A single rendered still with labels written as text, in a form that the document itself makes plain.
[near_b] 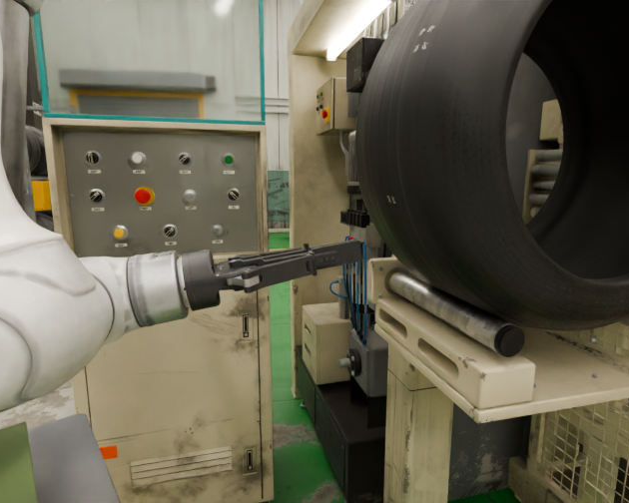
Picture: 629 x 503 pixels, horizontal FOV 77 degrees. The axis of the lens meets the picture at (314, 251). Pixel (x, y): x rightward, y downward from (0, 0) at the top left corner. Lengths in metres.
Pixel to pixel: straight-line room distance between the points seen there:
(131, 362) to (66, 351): 0.91
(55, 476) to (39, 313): 0.52
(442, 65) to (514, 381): 0.42
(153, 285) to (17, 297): 0.19
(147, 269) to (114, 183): 0.73
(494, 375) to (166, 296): 0.44
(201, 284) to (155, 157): 0.74
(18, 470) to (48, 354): 0.39
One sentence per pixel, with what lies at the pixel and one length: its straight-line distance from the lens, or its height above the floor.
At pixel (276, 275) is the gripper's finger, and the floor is 1.00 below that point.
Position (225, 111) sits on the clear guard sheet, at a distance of 1.18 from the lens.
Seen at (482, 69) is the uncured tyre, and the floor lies 1.23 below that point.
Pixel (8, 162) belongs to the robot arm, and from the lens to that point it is 0.76.
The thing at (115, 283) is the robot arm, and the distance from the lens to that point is 0.50.
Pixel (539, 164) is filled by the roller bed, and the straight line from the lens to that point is 1.26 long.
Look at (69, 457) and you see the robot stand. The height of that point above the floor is 0.65.
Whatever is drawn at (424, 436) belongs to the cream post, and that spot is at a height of 0.49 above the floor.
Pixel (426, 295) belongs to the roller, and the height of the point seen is 0.91.
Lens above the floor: 1.11
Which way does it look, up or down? 10 degrees down
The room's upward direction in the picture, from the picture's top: straight up
